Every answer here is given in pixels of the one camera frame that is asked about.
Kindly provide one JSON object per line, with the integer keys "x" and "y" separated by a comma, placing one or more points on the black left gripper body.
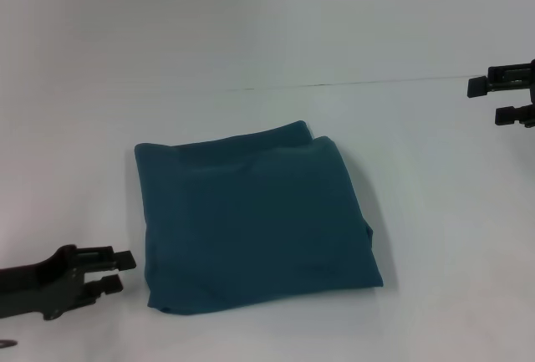
{"x": 37, "y": 284}

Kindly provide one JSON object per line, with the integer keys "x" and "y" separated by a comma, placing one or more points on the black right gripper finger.
{"x": 506, "y": 116}
{"x": 478, "y": 87}

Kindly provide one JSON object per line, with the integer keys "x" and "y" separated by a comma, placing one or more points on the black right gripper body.
{"x": 518, "y": 82}

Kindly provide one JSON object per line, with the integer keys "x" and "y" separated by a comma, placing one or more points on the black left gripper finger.
{"x": 113, "y": 259}
{"x": 104, "y": 287}

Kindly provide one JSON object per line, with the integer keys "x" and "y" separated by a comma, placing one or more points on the teal blue t-shirt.
{"x": 259, "y": 220}

